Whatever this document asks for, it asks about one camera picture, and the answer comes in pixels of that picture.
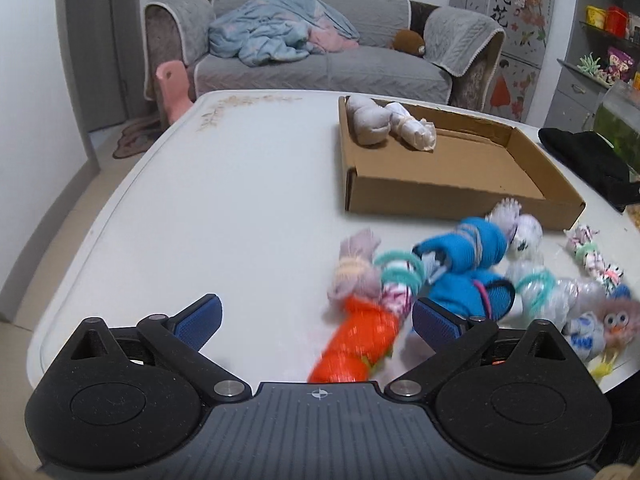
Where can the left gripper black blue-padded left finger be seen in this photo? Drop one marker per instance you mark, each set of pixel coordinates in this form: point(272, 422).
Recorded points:
point(176, 341)

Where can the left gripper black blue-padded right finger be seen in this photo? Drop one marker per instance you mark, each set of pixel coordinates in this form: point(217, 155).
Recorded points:
point(458, 343)

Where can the blue sock black-pink trim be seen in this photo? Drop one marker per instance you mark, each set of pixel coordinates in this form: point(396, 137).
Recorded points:
point(474, 294)

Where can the orange plastic bag bundle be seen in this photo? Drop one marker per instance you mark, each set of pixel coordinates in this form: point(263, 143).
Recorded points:
point(365, 337)

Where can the blue knit sock roll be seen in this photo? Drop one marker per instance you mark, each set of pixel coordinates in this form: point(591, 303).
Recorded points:
point(474, 244)

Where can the lilac fuzzy sock bundle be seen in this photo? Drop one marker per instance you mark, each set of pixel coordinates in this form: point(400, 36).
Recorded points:
point(355, 274)

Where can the white frilly sock bundle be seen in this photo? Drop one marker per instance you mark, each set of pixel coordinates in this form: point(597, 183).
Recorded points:
point(523, 232)

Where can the green pink patterned sock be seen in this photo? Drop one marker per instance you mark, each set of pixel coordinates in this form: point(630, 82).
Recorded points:
point(581, 241)

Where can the pink fluffy bird toy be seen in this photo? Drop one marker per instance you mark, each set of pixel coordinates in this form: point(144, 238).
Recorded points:
point(620, 320)

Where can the brown cardboard tray box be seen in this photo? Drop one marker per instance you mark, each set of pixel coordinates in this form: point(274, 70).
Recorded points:
point(476, 163)

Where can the white rolled sock bundle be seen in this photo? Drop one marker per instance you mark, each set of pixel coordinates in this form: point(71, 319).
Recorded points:
point(417, 133)

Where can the floor mat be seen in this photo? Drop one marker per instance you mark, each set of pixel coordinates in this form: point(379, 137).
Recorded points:
point(138, 137)

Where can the black cloth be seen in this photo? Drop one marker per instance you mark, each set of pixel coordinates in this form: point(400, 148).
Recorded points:
point(595, 162)

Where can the beige rolled sock bundle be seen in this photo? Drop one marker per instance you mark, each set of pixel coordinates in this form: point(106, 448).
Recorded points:
point(370, 121)

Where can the pink plastic stool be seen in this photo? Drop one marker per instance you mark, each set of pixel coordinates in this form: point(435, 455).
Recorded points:
point(173, 80)

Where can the grey cabinet with shelves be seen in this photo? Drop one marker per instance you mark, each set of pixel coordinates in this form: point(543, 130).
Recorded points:
point(599, 27)

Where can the glass fish bowl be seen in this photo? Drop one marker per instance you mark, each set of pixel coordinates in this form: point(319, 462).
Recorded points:
point(617, 119)

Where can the grey sofa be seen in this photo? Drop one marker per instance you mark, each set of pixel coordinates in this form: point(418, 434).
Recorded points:
point(462, 48)

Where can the brown plush toy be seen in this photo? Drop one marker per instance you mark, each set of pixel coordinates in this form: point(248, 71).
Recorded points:
point(409, 42)

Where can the light blue blanket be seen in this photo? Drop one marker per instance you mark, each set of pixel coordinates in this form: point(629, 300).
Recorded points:
point(263, 32)

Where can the decorated grey refrigerator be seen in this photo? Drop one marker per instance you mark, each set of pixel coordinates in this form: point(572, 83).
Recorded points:
point(527, 25)

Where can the teal ring patterned sock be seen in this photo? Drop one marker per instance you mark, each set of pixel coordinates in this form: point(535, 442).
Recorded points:
point(402, 277)

